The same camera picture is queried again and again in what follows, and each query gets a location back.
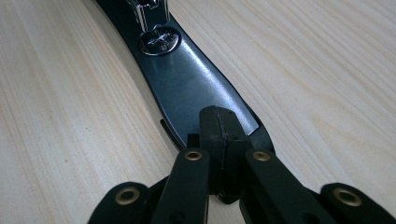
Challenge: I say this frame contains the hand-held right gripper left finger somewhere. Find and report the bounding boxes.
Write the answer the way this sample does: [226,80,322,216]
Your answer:
[187,105,224,196]

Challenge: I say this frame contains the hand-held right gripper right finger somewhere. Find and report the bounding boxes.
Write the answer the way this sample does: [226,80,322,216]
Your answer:
[218,106,254,205]

